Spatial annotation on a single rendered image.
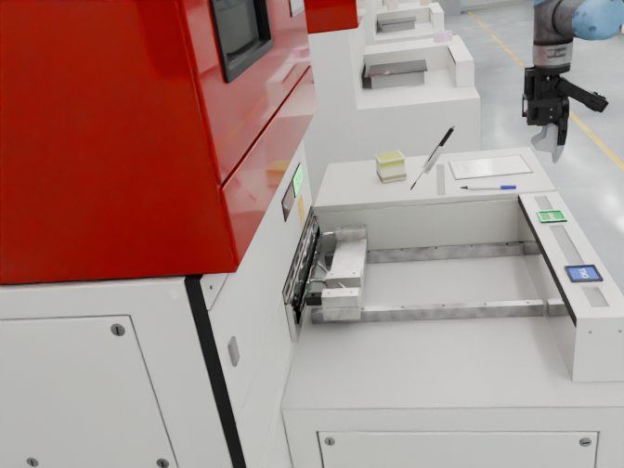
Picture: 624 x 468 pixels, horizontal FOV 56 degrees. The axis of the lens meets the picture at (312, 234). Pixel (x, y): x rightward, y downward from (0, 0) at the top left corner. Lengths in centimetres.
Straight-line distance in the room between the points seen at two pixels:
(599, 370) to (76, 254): 89
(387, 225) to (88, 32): 106
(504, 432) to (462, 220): 62
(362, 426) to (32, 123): 76
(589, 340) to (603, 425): 15
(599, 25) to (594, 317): 50
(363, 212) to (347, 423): 63
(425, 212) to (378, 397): 61
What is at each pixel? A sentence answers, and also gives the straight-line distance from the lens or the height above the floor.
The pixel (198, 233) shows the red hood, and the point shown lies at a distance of 73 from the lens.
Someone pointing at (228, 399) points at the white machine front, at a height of 102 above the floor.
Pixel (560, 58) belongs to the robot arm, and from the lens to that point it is 130.
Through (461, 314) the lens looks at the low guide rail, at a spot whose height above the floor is 83.
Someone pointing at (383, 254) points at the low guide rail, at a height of 84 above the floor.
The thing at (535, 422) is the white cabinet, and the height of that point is 78.
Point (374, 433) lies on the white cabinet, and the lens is 116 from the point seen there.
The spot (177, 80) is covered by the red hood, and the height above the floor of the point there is 147.
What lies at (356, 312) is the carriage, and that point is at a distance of 127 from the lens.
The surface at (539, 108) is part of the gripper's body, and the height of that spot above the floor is 123.
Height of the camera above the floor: 157
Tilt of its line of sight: 25 degrees down
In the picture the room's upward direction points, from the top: 8 degrees counter-clockwise
